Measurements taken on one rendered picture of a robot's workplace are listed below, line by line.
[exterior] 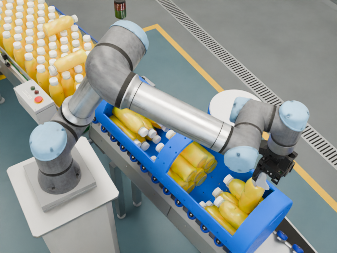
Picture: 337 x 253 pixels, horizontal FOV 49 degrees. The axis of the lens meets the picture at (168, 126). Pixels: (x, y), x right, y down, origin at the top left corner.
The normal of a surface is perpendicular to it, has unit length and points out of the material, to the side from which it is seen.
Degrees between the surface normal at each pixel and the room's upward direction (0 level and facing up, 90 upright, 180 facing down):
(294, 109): 0
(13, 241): 0
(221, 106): 0
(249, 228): 41
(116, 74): 22
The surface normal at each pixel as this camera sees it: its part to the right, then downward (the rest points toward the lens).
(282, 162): -0.74, 0.50
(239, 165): -0.33, 0.70
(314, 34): 0.04, -0.65
